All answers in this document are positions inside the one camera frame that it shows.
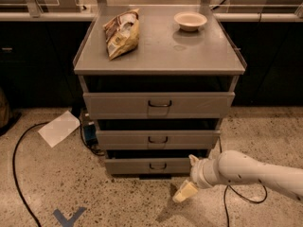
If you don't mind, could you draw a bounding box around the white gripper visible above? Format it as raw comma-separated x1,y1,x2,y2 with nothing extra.
172,154,220,202

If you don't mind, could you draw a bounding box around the white paper sheet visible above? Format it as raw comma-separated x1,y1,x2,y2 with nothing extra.
38,111,80,148

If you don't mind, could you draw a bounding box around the blue power box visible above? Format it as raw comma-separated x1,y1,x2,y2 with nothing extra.
80,111,98,147

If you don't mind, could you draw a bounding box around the yellow brown chip bag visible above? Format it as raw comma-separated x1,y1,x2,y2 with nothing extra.
102,9,139,61

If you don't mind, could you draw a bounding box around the black cable right floor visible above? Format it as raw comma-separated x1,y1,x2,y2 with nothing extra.
217,136,269,227

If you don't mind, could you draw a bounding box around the grey middle drawer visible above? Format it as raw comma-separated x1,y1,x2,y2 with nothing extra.
97,131,220,150

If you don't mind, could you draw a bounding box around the grey metal drawer cabinet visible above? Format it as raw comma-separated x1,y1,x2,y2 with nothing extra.
72,5,247,180

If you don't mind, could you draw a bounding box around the blue tape floor marker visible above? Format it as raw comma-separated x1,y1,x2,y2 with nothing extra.
53,207,86,227

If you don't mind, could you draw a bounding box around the grey bottom drawer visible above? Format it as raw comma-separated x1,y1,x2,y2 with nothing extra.
104,158,191,175

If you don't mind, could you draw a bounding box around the white paper bowl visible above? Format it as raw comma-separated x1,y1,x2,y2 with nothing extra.
174,12,207,32

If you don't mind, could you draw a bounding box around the grey drawer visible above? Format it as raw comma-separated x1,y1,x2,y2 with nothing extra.
97,131,220,150
104,158,191,175
83,92,235,119

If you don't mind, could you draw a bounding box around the black cable left floor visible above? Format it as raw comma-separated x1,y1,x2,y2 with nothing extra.
11,121,50,227

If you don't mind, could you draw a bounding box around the black cable floor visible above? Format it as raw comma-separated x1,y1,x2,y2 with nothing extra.
11,121,50,227
217,136,269,227

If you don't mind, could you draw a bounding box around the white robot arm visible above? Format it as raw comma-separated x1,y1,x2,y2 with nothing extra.
172,150,303,202

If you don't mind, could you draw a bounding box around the grey top drawer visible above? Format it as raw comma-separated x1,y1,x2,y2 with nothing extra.
83,92,235,119

